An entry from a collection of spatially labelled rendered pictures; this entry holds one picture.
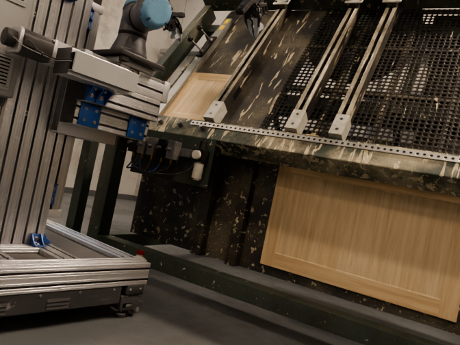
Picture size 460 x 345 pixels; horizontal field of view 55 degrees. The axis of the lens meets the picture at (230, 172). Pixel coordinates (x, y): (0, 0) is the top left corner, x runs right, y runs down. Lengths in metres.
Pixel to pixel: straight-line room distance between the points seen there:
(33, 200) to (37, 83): 0.45
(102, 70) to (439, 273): 1.56
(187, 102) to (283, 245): 0.96
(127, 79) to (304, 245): 1.14
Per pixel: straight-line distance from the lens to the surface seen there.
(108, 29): 6.67
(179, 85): 2.63
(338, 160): 1.90
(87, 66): 1.58
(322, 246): 2.16
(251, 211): 2.32
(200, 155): 2.09
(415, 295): 2.10
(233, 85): 2.41
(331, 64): 2.40
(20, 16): 1.78
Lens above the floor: 0.64
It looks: 1 degrees up
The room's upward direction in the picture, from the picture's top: 12 degrees clockwise
